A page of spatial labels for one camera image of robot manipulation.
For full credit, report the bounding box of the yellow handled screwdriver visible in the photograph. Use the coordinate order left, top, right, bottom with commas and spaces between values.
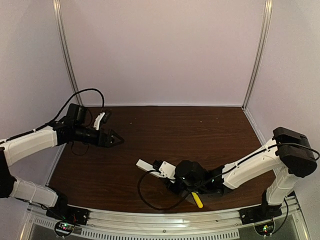
191, 192, 204, 209

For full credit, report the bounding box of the white remote control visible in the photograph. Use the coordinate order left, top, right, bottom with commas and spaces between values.
136, 159, 163, 178

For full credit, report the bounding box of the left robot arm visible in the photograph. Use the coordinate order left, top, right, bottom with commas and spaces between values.
0, 103, 125, 211

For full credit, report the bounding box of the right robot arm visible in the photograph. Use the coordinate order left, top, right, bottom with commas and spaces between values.
164, 127, 320, 207

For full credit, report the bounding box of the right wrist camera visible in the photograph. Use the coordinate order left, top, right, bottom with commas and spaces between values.
151, 160, 176, 181

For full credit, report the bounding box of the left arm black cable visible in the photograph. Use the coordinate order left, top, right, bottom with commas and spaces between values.
47, 88, 106, 156

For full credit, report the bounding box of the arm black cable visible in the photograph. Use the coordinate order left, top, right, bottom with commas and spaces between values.
47, 88, 106, 156
137, 143, 320, 211

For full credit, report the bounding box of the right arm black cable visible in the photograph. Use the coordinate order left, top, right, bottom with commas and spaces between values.
137, 143, 320, 211

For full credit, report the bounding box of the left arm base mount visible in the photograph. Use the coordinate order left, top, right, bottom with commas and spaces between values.
44, 205, 90, 226

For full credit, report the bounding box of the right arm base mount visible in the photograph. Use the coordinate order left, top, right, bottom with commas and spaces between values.
238, 205, 282, 225

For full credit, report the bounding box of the front aluminium rail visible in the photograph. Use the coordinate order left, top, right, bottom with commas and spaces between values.
24, 197, 311, 240

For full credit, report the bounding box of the left aluminium frame post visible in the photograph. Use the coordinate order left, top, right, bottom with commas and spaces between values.
52, 0, 79, 93

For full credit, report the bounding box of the aluminium frame post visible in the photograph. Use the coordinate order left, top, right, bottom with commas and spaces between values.
242, 0, 273, 111
52, 0, 79, 93

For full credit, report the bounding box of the right aluminium frame post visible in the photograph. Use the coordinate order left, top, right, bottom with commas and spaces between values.
242, 0, 273, 111

